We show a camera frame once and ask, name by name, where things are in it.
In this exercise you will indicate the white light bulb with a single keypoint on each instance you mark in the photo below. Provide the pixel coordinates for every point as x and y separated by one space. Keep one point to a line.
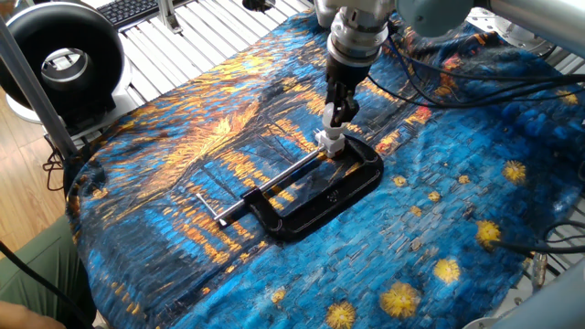
333 131

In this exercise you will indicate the starry night print tablecloth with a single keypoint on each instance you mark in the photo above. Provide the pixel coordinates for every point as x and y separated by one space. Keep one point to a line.
411 256

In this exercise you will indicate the green trousers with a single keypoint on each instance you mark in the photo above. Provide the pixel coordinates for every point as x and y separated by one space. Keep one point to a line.
41 283

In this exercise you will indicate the black keyboard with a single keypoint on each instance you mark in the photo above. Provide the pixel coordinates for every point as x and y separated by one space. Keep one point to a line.
142 9

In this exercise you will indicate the aluminium upright post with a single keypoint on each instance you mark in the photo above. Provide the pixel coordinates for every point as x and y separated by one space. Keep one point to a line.
41 91

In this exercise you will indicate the black round fan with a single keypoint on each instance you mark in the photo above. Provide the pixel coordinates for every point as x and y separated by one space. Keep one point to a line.
59 59

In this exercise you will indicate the white bulb socket block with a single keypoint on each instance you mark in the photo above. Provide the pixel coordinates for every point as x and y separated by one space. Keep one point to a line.
331 143

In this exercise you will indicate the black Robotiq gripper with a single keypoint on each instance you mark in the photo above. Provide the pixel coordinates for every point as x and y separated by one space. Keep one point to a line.
345 75

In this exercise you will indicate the black C-clamp with metal screw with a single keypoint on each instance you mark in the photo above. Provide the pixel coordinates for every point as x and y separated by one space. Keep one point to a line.
311 206

